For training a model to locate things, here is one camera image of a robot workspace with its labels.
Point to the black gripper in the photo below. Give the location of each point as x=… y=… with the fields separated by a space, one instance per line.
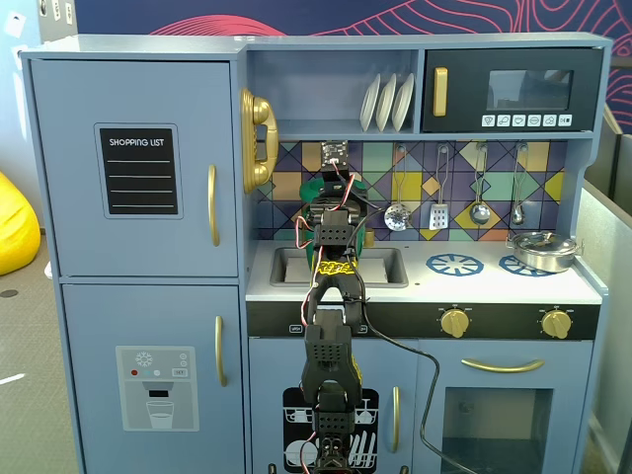
x=313 y=194

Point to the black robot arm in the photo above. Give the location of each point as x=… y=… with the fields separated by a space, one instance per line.
x=328 y=355

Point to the steel pot with lid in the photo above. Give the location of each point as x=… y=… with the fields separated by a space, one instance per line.
x=543 y=252

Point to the gold toy faucet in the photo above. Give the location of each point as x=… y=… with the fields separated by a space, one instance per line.
x=370 y=237

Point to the green ribbed container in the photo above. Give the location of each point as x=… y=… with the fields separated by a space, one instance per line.
x=310 y=257

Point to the metal skimmer spoon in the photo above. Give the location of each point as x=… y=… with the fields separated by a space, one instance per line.
x=397 y=217

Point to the white toy plate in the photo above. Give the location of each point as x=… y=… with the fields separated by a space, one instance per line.
x=403 y=101
x=386 y=103
x=369 y=103

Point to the gold toy telephone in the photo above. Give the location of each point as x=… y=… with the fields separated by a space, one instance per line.
x=259 y=118

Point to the metal slotted spatula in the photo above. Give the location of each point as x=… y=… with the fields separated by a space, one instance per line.
x=439 y=217

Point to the blue toy kitchen unit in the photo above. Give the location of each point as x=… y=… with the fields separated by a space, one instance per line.
x=276 y=44

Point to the metal ladle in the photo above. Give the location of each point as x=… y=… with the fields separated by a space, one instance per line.
x=479 y=213

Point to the gold stove knob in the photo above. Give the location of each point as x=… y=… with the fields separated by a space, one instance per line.
x=454 y=323
x=557 y=324

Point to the black shopping list chalkboard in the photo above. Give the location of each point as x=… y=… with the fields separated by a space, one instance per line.
x=140 y=170

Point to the black microwave door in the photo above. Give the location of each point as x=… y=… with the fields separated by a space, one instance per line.
x=469 y=64

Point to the metal serving spoon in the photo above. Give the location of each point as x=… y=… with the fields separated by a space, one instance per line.
x=517 y=214

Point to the blue oven door with window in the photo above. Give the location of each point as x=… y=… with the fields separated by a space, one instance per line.
x=474 y=345

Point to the black stove control panel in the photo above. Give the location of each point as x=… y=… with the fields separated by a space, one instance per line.
x=503 y=321

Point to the black dishwasher rack sticker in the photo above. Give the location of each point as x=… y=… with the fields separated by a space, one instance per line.
x=291 y=410

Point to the blue upper fridge door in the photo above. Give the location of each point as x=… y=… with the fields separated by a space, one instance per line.
x=74 y=237

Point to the blue fridge door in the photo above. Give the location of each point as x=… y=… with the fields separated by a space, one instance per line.
x=99 y=316
x=74 y=237

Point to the blue lower fridge door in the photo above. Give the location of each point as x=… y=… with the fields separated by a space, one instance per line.
x=99 y=316

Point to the grey water dispenser sticker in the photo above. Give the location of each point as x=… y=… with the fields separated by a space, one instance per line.
x=158 y=390

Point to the grey office partition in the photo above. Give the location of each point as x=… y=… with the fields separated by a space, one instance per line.
x=609 y=296

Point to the yellow bean bag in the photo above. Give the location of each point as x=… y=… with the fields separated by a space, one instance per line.
x=15 y=232

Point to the white paper tag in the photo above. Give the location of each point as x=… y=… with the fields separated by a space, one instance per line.
x=14 y=23

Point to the small camera circuit board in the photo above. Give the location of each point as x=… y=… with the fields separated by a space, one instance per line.
x=333 y=150

